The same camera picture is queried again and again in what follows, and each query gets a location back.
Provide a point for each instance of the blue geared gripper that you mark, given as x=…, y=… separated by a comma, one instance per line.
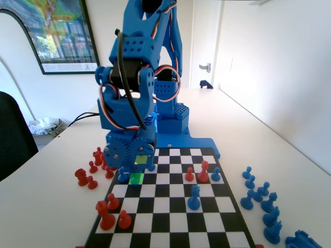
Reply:
x=121, y=152

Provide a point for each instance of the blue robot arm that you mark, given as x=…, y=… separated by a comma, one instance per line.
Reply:
x=134, y=49

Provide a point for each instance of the blue board mounting plate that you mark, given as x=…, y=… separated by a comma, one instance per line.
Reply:
x=186, y=143

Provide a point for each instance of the large red king piece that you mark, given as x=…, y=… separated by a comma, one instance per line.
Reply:
x=106, y=220

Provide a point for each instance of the blue queen piece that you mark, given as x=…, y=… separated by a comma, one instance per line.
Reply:
x=269, y=204
x=194, y=201

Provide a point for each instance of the red queen piece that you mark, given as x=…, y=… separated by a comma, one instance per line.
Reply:
x=203, y=173

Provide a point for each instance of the red board corner foot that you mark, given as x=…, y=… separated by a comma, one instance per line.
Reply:
x=79, y=246
x=259, y=246

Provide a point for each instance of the blue bishop piece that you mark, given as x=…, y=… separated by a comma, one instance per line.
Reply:
x=247, y=202

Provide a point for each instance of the blue knight piece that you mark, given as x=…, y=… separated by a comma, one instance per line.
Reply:
x=273, y=234
x=271, y=219

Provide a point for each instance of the red pawn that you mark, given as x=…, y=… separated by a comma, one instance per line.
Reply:
x=108, y=174
x=92, y=168
x=189, y=176
x=124, y=221
x=113, y=203
x=92, y=183

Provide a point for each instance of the black and white chessboard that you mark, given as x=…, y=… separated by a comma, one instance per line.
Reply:
x=165, y=206

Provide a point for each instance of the grey cardboard box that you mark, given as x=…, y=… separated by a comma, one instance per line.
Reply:
x=61, y=125

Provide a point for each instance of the crumpled white paper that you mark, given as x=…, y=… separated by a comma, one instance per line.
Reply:
x=41, y=126

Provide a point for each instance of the blue table clamp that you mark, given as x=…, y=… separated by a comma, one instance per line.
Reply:
x=205, y=84

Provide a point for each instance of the black chair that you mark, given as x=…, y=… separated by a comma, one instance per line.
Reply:
x=13, y=142

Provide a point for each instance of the white door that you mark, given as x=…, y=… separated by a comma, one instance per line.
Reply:
x=205, y=38

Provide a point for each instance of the black framed poster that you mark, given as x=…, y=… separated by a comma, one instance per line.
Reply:
x=64, y=38

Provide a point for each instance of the white curved panel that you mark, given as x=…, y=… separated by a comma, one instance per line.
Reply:
x=10, y=56

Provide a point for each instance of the blue printed plastic part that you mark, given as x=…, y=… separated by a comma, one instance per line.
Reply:
x=301, y=242

